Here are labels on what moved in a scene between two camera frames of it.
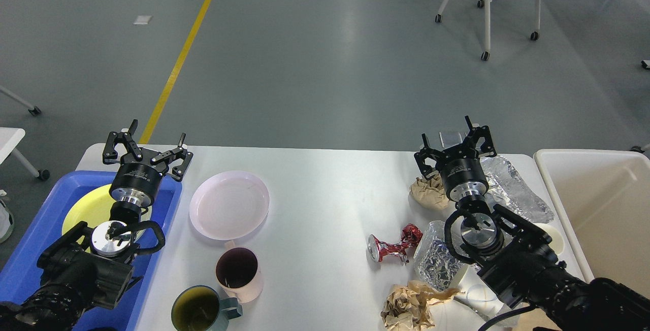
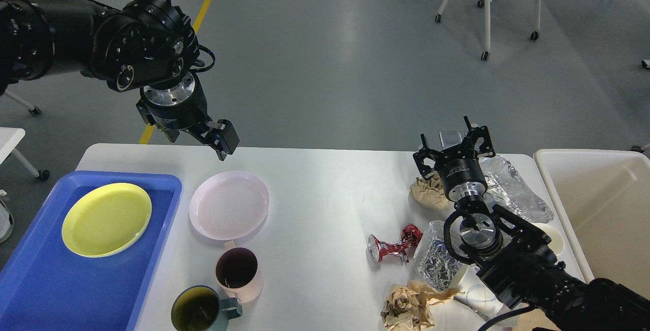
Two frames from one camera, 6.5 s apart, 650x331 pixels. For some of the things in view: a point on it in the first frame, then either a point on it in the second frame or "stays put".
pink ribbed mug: (238, 273) stays put
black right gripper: (463, 178) stays put
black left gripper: (137, 182) -> (180, 104)
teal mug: (199, 308) stays put
